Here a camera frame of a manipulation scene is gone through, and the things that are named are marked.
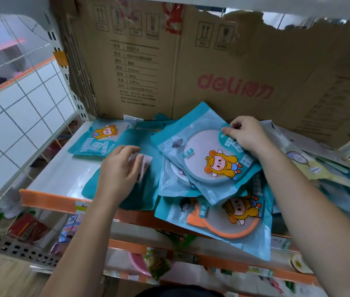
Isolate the person's left hand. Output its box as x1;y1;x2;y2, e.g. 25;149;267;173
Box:
96;145;144;208

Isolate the person's right hand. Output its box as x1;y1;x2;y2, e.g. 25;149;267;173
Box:
220;115;275;159

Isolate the cream packaged hand mirror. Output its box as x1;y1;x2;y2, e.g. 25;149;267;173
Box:
261;120;350;171

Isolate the teal packet round mirror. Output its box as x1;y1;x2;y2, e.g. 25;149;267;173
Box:
151;101;262;206

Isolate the yellow hand mirror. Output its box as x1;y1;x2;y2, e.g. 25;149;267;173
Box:
281;145;350;188

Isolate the messy pile of teal packets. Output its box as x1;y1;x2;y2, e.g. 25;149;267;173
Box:
67;113;350;262

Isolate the person's right forearm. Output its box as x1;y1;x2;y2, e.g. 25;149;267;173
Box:
257;145;350;297

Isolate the person's left forearm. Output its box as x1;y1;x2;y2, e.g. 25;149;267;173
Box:
38;198;125;297

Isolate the person's black shirt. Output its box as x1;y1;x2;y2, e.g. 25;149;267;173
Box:
135;283;350;297

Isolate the yellow white price label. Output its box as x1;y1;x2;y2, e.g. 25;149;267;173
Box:
75;200;89;215

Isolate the colourful printed pack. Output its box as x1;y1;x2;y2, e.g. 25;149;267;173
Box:
58;214;83;242

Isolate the brown cardboard sheet red print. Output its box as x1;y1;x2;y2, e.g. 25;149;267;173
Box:
49;0;350;149

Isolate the brown snack packet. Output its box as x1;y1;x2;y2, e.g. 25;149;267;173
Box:
156;229;198;245

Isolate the pink plastic bowl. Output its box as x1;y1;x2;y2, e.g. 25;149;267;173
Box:
128;252;153;277

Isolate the green snack packet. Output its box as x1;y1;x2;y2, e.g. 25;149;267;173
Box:
143;254;172;281

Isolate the red snack packet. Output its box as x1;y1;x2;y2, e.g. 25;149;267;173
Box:
7;213;51;245

